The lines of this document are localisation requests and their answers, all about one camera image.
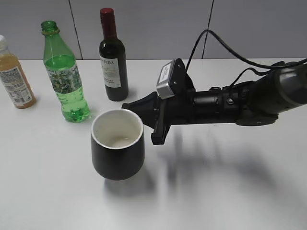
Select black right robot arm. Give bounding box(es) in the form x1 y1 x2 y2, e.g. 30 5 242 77
122 58 307 145

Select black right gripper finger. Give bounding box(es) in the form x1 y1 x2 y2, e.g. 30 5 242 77
121 92 160 128

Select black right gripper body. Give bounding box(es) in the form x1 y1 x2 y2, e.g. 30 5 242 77
151 89 240 145

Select black camera cable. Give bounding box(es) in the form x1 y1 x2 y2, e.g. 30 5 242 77
185 30 307 90

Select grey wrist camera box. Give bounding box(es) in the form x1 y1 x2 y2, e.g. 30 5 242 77
156 58 195 100

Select orange juice bottle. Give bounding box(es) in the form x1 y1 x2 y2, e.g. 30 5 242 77
0 35 36 109

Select red wine bottle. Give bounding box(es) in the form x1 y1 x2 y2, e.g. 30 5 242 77
99 8 129 101

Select black mug white inside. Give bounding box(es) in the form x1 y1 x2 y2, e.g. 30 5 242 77
91 109 145 181

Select green sprite bottle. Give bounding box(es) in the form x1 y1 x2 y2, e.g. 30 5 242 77
41 21 90 123

